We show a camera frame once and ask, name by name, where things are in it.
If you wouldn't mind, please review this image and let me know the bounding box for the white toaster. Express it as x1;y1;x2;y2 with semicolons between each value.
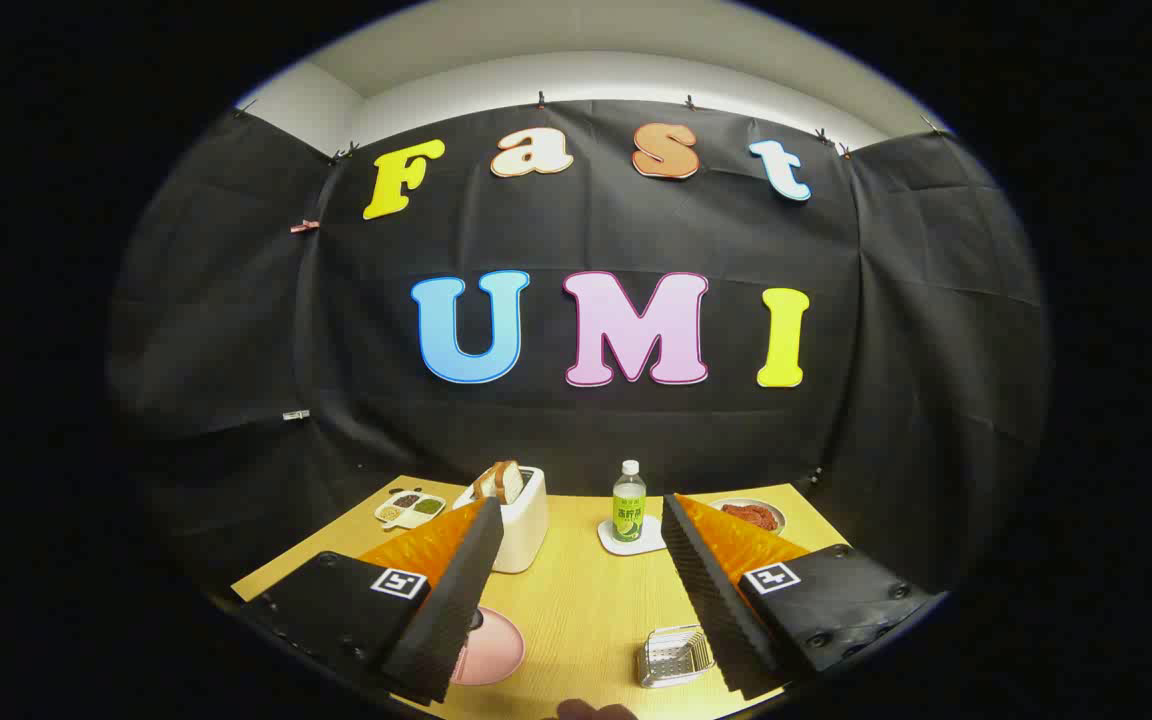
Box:
453;466;549;574

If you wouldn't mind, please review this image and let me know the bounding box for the white divided sauce dish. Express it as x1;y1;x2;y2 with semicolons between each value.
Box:
374;491;447;530

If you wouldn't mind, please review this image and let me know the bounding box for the pink round plate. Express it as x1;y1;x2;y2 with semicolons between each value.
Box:
451;606;526;687

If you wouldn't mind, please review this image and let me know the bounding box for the green label drink bottle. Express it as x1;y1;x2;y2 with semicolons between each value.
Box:
613;460;648;544

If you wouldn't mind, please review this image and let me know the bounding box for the white oval food plate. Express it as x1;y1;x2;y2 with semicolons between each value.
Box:
708;498;787;536

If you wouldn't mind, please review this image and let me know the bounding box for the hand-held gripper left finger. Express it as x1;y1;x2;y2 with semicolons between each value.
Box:
241;497;505;704

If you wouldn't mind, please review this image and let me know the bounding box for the metal wire cutlery basket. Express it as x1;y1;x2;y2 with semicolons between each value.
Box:
636;625;716;689

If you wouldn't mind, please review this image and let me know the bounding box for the white square coaster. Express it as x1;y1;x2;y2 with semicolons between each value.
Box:
597;514;667;557

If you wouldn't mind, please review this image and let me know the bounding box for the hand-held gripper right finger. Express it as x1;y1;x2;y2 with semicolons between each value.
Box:
661;492;937;701

